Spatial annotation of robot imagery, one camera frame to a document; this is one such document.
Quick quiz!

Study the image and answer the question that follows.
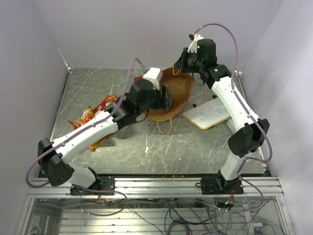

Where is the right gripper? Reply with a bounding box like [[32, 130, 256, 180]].
[[174, 47, 204, 74]]

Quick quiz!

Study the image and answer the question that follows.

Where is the red paper bag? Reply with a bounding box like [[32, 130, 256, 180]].
[[148, 67, 195, 135]]

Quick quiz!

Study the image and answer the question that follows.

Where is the red doritos bag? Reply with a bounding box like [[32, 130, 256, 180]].
[[93, 94, 117, 114]]

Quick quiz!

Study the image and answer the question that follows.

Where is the orange cheetos snack bag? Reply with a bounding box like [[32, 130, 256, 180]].
[[80, 106, 95, 125]]

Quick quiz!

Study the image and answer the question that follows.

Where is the orange honey dijon chip bag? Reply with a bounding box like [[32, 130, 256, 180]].
[[89, 132, 116, 151]]

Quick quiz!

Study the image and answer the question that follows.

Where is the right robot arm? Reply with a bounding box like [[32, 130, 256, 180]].
[[174, 34, 269, 194]]

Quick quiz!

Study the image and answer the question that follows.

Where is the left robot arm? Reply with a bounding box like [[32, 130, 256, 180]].
[[38, 78, 173, 194]]

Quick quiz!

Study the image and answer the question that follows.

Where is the small whiteboard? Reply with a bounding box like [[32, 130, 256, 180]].
[[183, 97, 230, 130]]

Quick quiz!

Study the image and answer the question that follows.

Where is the white whiteboard stand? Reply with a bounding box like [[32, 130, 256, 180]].
[[226, 118, 237, 133]]

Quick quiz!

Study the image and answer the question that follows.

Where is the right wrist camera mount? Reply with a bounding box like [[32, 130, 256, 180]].
[[187, 34, 203, 53]]

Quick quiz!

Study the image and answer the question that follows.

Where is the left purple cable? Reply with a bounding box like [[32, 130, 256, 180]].
[[25, 57, 147, 188]]

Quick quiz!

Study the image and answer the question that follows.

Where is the purple cable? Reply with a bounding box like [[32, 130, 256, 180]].
[[192, 23, 273, 213], [25, 57, 147, 188]]

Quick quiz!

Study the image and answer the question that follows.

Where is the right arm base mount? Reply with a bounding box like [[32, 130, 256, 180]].
[[195, 174, 244, 195]]

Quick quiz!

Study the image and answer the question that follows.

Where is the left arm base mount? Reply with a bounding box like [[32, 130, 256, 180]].
[[70, 175, 115, 196]]

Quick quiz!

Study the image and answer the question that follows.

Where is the cable bundle under table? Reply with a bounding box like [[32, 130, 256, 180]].
[[80, 186, 269, 235]]

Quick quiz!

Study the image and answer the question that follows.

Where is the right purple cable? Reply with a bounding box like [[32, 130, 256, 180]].
[[192, 23, 273, 213]]

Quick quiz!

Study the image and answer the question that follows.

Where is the aluminium rail frame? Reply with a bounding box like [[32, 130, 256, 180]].
[[26, 174, 296, 235]]

